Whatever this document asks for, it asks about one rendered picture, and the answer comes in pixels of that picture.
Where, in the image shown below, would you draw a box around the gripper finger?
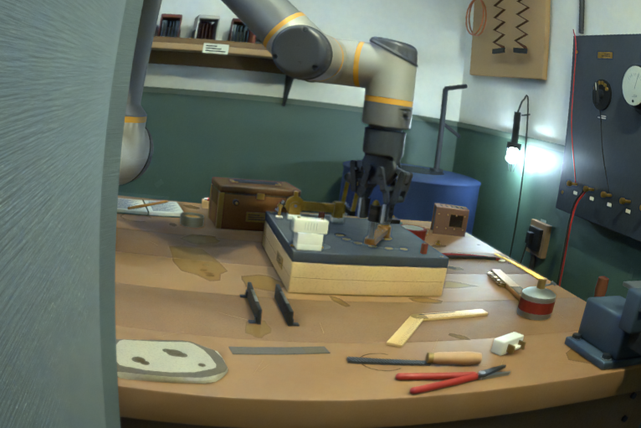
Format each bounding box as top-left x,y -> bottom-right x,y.
378,164 -> 413,229
345,159 -> 382,241

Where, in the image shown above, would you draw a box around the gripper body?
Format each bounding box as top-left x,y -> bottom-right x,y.
361,126 -> 408,170

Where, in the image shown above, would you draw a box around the brass face-plate arm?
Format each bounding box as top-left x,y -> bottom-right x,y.
363,224 -> 393,248

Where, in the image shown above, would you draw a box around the brass isolator lever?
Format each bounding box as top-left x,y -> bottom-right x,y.
276,190 -> 347,219

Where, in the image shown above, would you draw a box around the small brown open box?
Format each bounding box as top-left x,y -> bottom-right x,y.
431,202 -> 471,236

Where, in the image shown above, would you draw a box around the slate and wood controller body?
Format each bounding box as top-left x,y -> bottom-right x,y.
262,209 -> 449,298

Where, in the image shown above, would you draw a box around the open notebook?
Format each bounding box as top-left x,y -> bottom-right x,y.
116,196 -> 184,218

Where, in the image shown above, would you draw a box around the blue drum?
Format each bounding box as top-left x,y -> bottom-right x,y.
342,159 -> 482,235

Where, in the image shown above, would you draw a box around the black drum pump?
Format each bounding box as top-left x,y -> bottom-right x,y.
432,83 -> 469,175

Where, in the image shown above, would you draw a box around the hanging work lamp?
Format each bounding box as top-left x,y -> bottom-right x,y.
504,94 -> 531,167

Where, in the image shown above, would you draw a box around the brown wooden case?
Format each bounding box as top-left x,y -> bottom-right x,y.
208,176 -> 302,232

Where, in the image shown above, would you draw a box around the wooden folding rule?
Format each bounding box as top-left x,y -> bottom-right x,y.
386,308 -> 490,348

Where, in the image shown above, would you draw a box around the brass ruler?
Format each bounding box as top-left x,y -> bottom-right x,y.
493,251 -> 548,284

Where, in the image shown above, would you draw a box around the black zigzag resistor element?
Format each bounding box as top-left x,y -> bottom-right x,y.
490,0 -> 510,55
512,0 -> 534,55

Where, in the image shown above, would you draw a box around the dark brown-framed box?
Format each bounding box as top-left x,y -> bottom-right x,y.
158,13 -> 183,39
228,18 -> 258,44

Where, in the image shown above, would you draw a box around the grey flat steel strip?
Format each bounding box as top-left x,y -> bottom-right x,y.
228,345 -> 331,356

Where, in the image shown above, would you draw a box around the brown pegboard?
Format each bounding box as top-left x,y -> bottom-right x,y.
469,0 -> 553,81

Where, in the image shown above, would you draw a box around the grey-framed box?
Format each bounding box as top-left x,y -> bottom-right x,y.
192,14 -> 221,40

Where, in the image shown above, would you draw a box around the dark grey switchboard panel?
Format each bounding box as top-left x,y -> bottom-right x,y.
556,33 -> 641,244

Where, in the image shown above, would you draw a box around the blue bench vise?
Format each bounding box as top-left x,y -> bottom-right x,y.
564,276 -> 641,370

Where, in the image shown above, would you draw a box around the grey stained pad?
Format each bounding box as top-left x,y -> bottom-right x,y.
115,338 -> 229,384

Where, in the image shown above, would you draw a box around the grey-green brushed metal panel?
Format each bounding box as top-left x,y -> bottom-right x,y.
0,0 -> 157,428

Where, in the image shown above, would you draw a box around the black metal bracket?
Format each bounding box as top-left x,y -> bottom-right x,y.
273,285 -> 300,327
239,281 -> 264,325

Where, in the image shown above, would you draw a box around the wall socket with plug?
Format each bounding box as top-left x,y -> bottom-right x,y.
525,218 -> 554,256

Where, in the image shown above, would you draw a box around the orange wire coil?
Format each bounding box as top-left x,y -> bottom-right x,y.
465,0 -> 489,38

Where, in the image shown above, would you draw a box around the red cable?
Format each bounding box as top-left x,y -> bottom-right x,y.
557,34 -> 588,285

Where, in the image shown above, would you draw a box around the wooden-handled file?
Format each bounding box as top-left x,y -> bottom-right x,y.
346,350 -> 484,368

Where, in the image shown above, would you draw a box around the red-handled pliers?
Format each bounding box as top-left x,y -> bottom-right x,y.
395,364 -> 512,396

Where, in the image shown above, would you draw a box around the wooden wall shelf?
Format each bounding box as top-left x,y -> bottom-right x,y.
147,35 -> 298,108

